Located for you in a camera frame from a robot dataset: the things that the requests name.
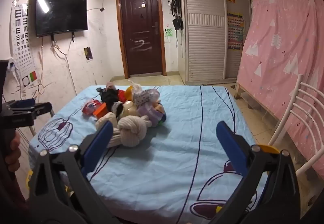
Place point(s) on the white tissue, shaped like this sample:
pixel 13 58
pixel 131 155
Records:
pixel 135 86

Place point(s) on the white slatted wardrobe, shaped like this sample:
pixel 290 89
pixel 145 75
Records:
pixel 205 36

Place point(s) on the orange box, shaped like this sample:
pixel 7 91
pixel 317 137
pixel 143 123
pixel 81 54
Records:
pixel 100 111

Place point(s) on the person's left hand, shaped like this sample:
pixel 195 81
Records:
pixel 14 149

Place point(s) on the eye chart poster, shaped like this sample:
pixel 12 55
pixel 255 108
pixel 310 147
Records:
pixel 21 36

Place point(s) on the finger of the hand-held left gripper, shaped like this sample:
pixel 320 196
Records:
pixel 30 115
pixel 21 103

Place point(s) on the black wall television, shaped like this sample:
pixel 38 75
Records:
pixel 60 8

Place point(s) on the black and white knitted sock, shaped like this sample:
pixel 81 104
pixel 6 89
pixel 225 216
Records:
pixel 110 97

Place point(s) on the person's left forearm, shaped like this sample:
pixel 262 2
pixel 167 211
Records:
pixel 10 201

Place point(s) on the hanging black bags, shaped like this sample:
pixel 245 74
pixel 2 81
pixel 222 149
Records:
pixel 176 3

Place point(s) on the red striped towel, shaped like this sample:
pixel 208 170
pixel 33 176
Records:
pixel 121 95

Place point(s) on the dark brown door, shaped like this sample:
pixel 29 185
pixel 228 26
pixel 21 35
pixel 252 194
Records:
pixel 140 24

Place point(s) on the beige knotted plush toy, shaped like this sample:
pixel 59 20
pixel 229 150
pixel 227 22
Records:
pixel 131 130

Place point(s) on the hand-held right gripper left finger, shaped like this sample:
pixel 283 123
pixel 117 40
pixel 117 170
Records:
pixel 101 138

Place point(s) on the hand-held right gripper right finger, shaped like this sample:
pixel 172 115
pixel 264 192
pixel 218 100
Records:
pixel 231 149

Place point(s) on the polka dot cloth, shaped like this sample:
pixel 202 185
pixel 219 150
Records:
pixel 146 96

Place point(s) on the gold ball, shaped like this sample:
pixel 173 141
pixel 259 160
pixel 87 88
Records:
pixel 128 92

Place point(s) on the light blue printed bed sheet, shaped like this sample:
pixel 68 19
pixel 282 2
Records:
pixel 177 138

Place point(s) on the pink cloth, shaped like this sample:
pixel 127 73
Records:
pixel 110 85

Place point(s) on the red snack packet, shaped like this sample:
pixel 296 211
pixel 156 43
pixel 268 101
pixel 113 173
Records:
pixel 89 107

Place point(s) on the colourful grid chart poster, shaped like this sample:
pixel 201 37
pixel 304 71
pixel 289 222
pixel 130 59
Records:
pixel 235 31

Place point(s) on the pink tree print curtain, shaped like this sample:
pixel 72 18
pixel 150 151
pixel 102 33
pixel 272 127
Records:
pixel 278 49

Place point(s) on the dark wall sticker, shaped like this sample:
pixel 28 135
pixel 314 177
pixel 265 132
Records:
pixel 88 53

